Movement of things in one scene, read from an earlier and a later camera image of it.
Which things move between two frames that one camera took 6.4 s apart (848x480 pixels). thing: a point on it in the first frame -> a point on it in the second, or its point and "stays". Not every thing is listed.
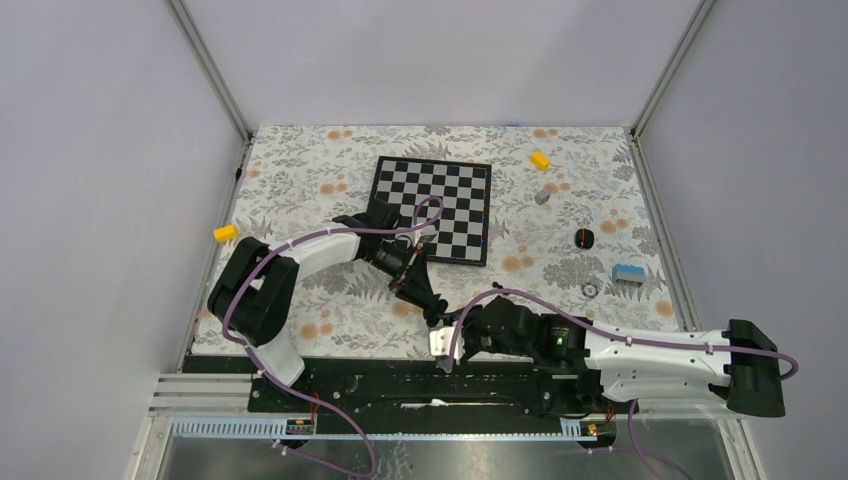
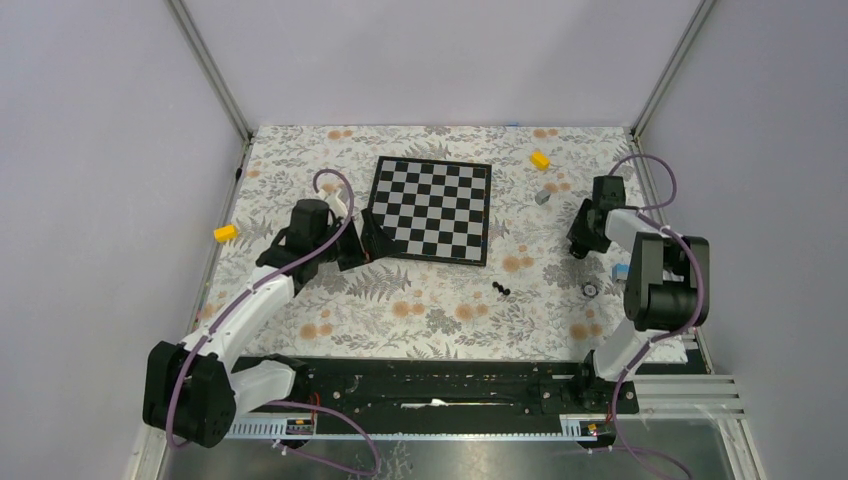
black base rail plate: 415,387 stays
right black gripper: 468,350 -> 577,231
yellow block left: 225,233 stays
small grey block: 541,197 stays
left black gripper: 412,283 -> 376,243
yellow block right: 539,160 stays
